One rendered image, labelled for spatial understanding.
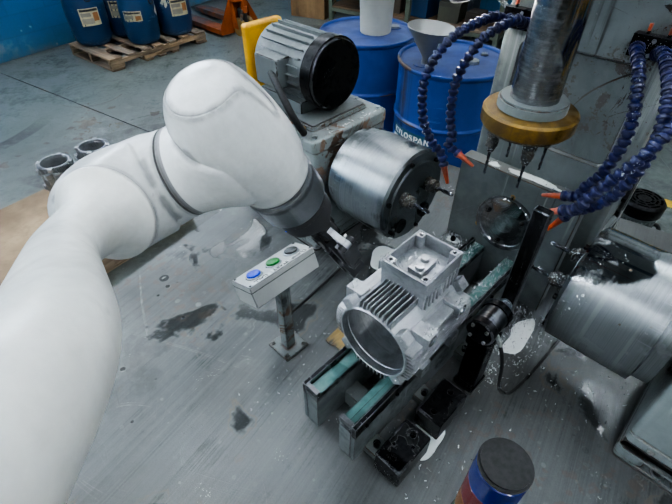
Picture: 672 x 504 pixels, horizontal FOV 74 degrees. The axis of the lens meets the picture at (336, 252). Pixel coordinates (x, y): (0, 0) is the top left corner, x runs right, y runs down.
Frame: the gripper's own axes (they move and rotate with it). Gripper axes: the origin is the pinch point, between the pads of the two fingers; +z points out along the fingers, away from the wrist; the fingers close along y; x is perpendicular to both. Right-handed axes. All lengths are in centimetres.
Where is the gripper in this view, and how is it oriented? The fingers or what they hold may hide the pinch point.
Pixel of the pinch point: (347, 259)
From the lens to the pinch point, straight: 75.3
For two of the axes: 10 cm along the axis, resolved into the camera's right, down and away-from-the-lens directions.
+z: 3.5, 3.9, 8.5
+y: -7.1, -4.8, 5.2
